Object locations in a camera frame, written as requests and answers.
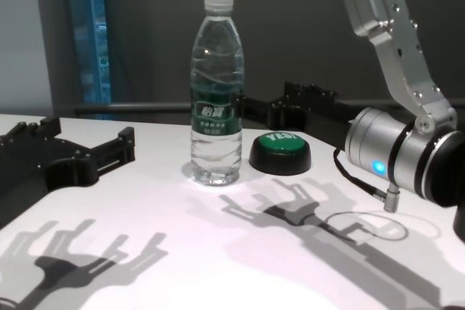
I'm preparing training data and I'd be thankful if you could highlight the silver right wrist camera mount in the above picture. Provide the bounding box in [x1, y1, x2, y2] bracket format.
[341, 0, 458, 139]

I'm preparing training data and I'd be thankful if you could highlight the blue window frame strip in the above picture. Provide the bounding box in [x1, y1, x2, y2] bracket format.
[70, 0, 114, 105]

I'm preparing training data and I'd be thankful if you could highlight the clear water bottle green label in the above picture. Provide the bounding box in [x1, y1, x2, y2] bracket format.
[190, 0, 244, 187]

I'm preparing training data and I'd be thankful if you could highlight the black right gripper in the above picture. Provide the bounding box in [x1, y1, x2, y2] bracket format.
[235, 81, 364, 151]

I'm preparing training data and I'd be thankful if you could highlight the grey wall handrail bar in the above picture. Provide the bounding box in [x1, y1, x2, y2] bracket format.
[74, 99, 465, 116]

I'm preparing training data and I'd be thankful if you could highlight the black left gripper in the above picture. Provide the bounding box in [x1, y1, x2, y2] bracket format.
[0, 116, 137, 232]

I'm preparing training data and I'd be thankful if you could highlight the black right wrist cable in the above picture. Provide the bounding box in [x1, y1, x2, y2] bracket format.
[333, 147, 400, 213]

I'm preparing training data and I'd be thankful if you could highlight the green YES push button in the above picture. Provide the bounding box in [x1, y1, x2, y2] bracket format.
[248, 131, 313, 176]

